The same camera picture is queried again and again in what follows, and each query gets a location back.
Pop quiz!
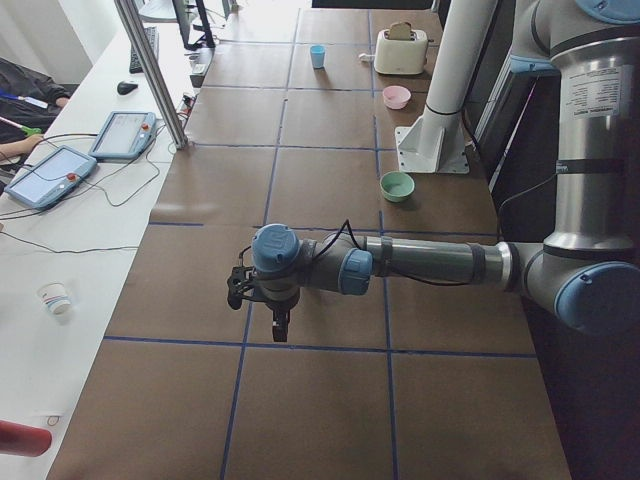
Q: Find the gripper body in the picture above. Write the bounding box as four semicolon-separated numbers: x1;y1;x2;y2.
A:
263;288;299;313

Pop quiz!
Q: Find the light blue cup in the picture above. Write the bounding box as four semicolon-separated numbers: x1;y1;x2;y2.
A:
309;45;325;69

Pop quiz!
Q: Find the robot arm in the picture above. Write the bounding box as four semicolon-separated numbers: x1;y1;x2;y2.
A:
227;1;639;342

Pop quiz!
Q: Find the green bowl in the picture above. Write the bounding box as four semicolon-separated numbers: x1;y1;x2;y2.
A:
379;171;415;203

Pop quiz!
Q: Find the paper cup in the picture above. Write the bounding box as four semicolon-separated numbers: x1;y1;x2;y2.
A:
37;282;71;315

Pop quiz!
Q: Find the far teach pendant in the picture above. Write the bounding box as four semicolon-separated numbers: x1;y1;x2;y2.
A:
89;111;157;163

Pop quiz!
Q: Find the teach pendant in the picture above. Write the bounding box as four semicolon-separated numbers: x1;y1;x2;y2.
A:
89;111;157;163
5;146;97;210

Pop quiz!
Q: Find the pink bowl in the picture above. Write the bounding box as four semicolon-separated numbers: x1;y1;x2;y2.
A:
382;85;412;110

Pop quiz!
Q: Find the white power plug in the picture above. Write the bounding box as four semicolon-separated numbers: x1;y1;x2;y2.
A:
358;53;375;63

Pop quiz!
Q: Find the near teach pendant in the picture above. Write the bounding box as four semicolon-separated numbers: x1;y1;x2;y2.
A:
5;146;97;210

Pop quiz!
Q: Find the black computer mouse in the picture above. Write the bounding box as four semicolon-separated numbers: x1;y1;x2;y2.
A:
116;81;139;96

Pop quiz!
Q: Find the cream toaster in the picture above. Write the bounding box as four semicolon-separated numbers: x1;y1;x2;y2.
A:
373;29;428;75

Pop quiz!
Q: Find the black monitor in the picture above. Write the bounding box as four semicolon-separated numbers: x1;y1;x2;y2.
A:
172;0;216;51

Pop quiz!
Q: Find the red cylinder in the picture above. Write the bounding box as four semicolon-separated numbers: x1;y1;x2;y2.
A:
0;420;52;457

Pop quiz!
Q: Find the bread slice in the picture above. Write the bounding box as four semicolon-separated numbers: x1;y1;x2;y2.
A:
388;22;412;41

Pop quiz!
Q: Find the black keyboard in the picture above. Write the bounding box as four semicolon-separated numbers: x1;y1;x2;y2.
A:
128;25;160;75

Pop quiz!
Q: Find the seated person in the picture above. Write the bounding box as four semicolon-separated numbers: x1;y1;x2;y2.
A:
1;58;71;170

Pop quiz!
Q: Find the white camera post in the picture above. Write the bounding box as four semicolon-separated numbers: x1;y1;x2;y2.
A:
395;0;498;174

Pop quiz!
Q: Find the aluminium frame post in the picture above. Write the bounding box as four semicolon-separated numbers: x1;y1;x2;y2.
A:
114;0;188;150

